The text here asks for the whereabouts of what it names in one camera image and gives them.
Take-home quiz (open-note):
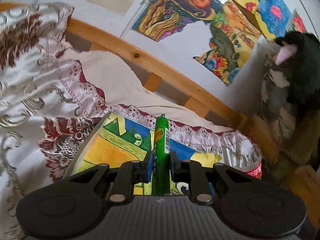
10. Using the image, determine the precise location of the orange and pink wall poster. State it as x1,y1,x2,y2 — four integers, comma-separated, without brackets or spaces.
287,10,308,33

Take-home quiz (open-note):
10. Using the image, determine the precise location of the light wooden furniture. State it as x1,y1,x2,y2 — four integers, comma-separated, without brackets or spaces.
285,164,320,220

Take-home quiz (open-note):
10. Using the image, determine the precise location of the grey floral hanging garment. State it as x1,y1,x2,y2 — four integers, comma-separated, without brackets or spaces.
260,42,300,140

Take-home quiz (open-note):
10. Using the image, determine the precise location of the pink cloth piece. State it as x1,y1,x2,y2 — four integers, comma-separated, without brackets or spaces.
274,44,296,65

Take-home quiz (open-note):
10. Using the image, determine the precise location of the green sausage stick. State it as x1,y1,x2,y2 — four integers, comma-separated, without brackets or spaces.
153,114,172,196

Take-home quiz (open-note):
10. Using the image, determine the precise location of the yellow and blue wall poster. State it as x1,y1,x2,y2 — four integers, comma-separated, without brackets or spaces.
215,0,292,42

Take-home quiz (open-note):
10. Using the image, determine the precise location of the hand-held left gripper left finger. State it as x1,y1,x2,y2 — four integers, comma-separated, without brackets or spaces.
64,151,153,203

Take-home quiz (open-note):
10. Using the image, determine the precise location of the floral satin printed blanket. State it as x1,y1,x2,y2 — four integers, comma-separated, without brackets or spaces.
0,2,263,240

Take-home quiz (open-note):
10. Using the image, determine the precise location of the swirl and seaweed wall poster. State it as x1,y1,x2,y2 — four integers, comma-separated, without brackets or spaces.
132,0,227,42

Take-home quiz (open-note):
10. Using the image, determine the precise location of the grey tray with dinosaur drawing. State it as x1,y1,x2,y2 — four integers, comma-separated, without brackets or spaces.
66,112,223,197

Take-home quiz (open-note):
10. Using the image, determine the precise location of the colourful landscape wall poster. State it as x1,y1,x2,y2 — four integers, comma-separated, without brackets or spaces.
192,0,263,85

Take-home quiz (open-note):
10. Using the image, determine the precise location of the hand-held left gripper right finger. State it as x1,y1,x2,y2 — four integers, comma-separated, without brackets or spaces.
170,152,260,205

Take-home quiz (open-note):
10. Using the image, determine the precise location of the cream pillow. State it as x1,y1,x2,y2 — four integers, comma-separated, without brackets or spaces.
66,39,234,133

